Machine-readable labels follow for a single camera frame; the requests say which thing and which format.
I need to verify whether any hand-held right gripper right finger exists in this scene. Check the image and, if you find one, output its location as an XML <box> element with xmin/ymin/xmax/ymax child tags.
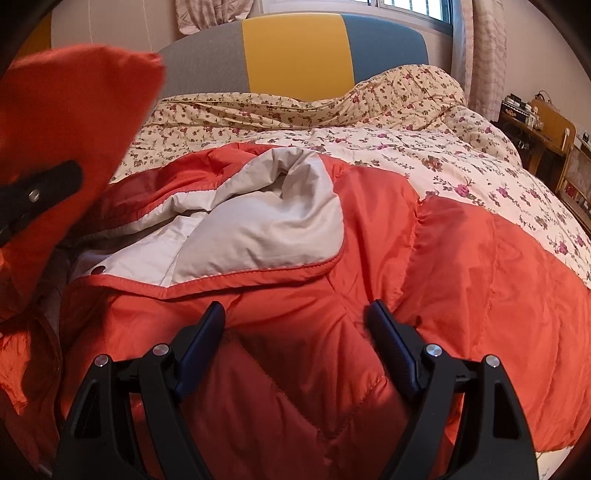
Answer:
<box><xmin>365</xmin><ymin>300</ymin><xmax>539</xmax><ymax>480</ymax></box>

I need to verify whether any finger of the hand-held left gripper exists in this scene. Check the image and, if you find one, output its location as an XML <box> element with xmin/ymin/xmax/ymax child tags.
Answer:
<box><xmin>0</xmin><ymin>160</ymin><xmax>85</xmax><ymax>248</ymax></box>

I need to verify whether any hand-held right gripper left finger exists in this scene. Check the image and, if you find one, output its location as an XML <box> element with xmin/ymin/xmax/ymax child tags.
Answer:
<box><xmin>54</xmin><ymin>301</ymin><xmax>227</xmax><ymax>480</ymax></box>

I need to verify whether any orange down jacket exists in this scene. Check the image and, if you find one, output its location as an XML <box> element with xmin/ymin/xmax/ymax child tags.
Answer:
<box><xmin>0</xmin><ymin>44</ymin><xmax>591</xmax><ymax>480</ymax></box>

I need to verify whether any yellow wooden wardrobe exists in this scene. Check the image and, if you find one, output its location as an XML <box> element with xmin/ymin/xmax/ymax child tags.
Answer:
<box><xmin>25</xmin><ymin>11</ymin><xmax>52</xmax><ymax>52</ymax></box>

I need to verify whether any white floral quilt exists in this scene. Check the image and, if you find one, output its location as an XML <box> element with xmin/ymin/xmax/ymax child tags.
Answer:
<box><xmin>259</xmin><ymin>106</ymin><xmax>591</xmax><ymax>289</ymax></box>

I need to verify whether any dark wooden desk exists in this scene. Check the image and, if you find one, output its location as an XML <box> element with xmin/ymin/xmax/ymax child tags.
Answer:
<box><xmin>498</xmin><ymin>108</ymin><xmax>571</xmax><ymax>185</ymax></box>

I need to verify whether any wooden cane chair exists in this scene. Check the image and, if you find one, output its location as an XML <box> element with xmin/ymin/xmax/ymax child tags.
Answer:
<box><xmin>556</xmin><ymin>136</ymin><xmax>591</xmax><ymax>217</ymax></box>

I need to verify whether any dark patterned box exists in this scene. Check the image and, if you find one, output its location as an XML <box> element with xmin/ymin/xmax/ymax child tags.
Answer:
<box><xmin>501</xmin><ymin>95</ymin><xmax>533</xmax><ymax>124</ymax></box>

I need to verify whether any rounded wooden board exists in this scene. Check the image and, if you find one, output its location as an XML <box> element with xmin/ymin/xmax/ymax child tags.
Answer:
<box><xmin>529</xmin><ymin>97</ymin><xmax>578</xmax><ymax>149</ymax></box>

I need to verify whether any grey yellow blue headboard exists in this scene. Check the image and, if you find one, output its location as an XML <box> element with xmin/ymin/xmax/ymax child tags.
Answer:
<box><xmin>154</xmin><ymin>11</ymin><xmax>432</xmax><ymax>102</ymax></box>

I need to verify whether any barred window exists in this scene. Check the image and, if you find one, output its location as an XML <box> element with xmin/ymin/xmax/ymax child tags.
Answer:
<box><xmin>261</xmin><ymin>0</ymin><xmax>455</xmax><ymax>24</ymax></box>

